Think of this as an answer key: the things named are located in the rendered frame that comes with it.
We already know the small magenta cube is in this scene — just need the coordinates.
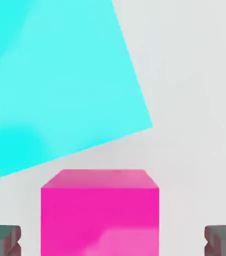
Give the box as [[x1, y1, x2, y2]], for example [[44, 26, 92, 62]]
[[41, 169, 160, 256]]

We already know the large cyan box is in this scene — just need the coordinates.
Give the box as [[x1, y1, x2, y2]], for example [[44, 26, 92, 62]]
[[0, 0, 153, 183]]

